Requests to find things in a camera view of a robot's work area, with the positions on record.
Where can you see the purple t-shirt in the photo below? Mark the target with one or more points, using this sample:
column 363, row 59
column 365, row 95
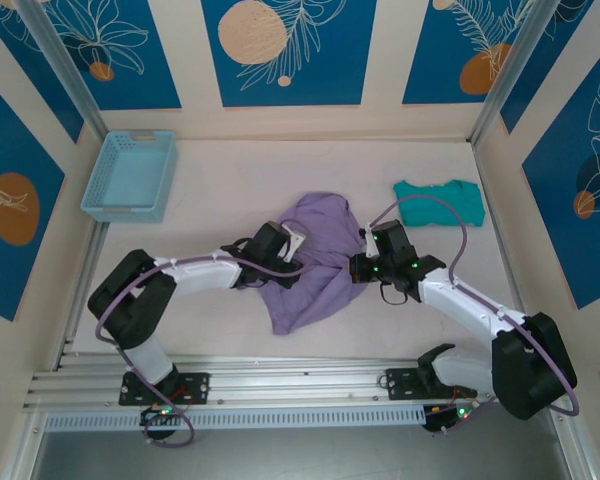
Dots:
column 320, row 295

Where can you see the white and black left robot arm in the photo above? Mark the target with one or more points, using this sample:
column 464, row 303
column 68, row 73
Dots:
column 200, row 277

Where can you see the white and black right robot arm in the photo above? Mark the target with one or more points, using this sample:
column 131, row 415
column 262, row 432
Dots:
column 470, row 305

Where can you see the folded teal t-shirt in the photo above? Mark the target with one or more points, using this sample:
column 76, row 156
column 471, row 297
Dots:
column 445, row 205

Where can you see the light blue plastic basket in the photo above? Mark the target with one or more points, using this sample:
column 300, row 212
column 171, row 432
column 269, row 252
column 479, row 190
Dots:
column 130, row 170

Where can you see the small controller circuit board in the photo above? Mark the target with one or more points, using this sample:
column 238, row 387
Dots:
column 455, row 415
column 162, row 414

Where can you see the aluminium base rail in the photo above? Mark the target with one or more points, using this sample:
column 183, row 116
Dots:
column 300, row 385

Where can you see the aluminium frame post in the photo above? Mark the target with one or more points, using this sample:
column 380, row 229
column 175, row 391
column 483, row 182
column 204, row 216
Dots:
column 513, row 70
column 63, row 70

